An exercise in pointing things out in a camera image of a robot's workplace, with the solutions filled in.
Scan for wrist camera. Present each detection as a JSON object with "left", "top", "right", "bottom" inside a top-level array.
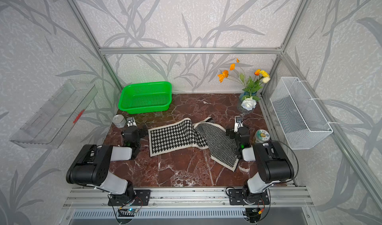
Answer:
[
  {"left": 125, "top": 117, "right": 137, "bottom": 127},
  {"left": 234, "top": 116, "right": 243, "bottom": 132}
]

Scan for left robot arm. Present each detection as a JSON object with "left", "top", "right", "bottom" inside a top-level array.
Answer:
[{"left": 66, "top": 125, "right": 151, "bottom": 207}]

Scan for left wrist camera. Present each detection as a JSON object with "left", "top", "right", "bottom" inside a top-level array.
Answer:
[{"left": 125, "top": 117, "right": 137, "bottom": 127}]

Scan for green plastic basket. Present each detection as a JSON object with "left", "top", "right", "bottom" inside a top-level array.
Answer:
[{"left": 118, "top": 81, "right": 172, "bottom": 114}]

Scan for silver tin can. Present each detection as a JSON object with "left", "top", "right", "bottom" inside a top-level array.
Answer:
[{"left": 112, "top": 114, "right": 126, "bottom": 128}]

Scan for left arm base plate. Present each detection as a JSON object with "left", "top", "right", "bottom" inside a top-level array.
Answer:
[{"left": 108, "top": 189, "right": 151, "bottom": 207}]

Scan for glass vase with flowers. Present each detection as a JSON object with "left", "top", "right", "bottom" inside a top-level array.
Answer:
[{"left": 218, "top": 58, "right": 271, "bottom": 112}]

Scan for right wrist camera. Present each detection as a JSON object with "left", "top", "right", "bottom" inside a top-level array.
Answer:
[{"left": 234, "top": 116, "right": 243, "bottom": 132}]

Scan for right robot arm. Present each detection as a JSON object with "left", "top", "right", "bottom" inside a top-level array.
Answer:
[{"left": 226, "top": 126, "right": 294, "bottom": 205}]

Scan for white wire mesh basket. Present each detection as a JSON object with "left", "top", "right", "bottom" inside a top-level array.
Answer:
[{"left": 270, "top": 77, "right": 333, "bottom": 150}]

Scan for black white knitted scarf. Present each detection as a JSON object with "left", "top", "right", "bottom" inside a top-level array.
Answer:
[{"left": 148, "top": 117, "right": 239, "bottom": 171}]

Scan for clear acrylic wall shelf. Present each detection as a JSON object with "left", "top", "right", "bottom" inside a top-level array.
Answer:
[{"left": 10, "top": 80, "right": 98, "bottom": 149}]

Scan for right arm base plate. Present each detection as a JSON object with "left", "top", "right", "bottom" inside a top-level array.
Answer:
[{"left": 225, "top": 187, "right": 270, "bottom": 206}]

